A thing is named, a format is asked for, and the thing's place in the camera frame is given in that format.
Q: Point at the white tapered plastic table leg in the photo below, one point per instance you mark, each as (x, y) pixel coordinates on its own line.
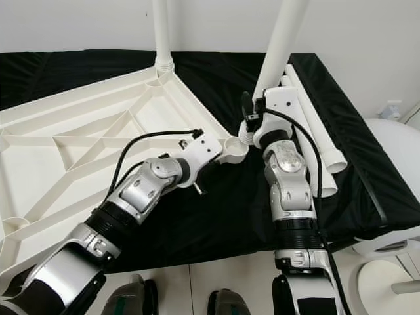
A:
(163, 33)
(318, 157)
(318, 118)
(281, 46)

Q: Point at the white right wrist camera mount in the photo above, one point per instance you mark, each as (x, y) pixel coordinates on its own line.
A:
(279, 105)

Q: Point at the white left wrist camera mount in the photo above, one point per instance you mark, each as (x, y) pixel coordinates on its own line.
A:
(202, 149)

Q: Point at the white plastic table top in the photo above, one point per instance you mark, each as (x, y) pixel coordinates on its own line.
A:
(52, 157)

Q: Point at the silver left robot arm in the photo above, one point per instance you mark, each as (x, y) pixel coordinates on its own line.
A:
(131, 203)

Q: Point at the black table cloth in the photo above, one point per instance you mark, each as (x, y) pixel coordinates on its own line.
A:
(223, 216)

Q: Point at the white wall socket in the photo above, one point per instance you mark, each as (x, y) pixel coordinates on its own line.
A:
(392, 110)

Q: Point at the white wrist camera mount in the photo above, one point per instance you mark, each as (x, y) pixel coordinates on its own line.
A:
(202, 149)
(279, 105)

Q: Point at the grey robot right leg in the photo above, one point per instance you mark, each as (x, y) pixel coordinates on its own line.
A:
(226, 302)

